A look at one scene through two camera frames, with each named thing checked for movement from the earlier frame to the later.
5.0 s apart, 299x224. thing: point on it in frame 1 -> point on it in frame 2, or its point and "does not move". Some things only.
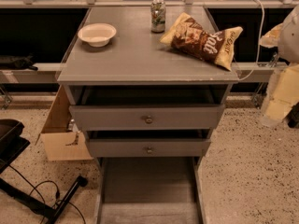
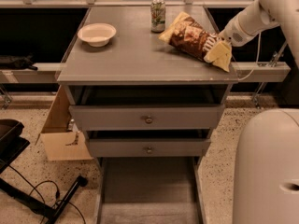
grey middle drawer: x=149 y=147 does not move
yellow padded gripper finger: x=271 y=38 -> x=220 y=54
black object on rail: x=18 y=63 does not move
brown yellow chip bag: x=216 y=47 does not move
